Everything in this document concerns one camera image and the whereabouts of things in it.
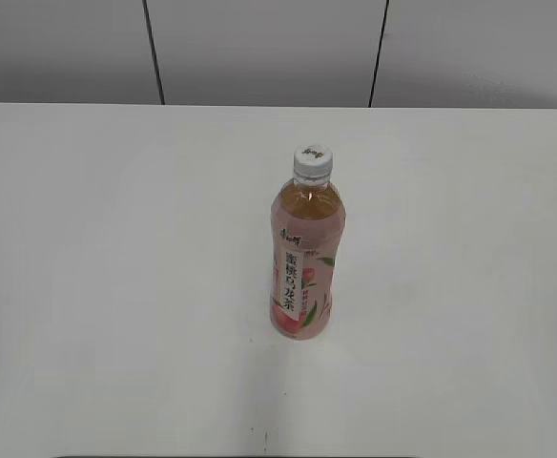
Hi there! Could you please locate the white bottle cap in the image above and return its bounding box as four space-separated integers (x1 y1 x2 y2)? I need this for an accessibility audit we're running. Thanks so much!
293 145 333 183

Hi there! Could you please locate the pink oolong tea bottle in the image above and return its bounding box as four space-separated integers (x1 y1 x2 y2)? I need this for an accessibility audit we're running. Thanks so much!
270 179 345 341

